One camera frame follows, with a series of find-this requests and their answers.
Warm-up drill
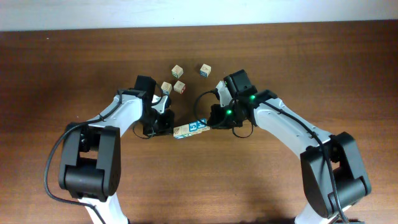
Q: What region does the baseball picture blue block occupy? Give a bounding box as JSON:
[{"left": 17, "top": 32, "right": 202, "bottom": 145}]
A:
[{"left": 197, "top": 118, "right": 211, "bottom": 132}]

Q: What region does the leaf picture wooden block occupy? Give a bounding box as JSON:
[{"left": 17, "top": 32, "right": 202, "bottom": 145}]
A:
[{"left": 173, "top": 126, "right": 185, "bottom": 139}]

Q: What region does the blue number five block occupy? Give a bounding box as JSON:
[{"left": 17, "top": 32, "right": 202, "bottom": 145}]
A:
[{"left": 188, "top": 121, "right": 201, "bottom": 134}]

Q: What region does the number six wooden block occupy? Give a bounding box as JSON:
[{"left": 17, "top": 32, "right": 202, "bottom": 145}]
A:
[{"left": 180, "top": 124, "right": 193, "bottom": 138}]

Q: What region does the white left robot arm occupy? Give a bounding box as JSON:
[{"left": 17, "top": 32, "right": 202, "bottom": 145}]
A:
[{"left": 56, "top": 88, "right": 174, "bottom": 223}]

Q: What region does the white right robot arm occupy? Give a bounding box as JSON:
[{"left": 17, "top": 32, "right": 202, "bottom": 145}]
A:
[{"left": 208, "top": 80, "right": 371, "bottom": 223}]

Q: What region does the pretzel picture wooden block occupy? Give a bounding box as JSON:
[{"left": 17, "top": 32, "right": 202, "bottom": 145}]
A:
[{"left": 161, "top": 82, "right": 173, "bottom": 95}]

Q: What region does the green letter N block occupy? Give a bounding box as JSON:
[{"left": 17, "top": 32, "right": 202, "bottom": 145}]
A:
[{"left": 174, "top": 80, "right": 186, "bottom": 94}]

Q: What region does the blue letter D block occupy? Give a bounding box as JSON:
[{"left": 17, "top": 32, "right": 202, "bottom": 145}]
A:
[{"left": 200, "top": 63, "right": 211, "bottom": 78}]

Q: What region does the goldfish picture wooden block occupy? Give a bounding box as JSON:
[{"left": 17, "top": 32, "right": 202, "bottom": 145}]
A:
[{"left": 171, "top": 65, "right": 183, "bottom": 78}]

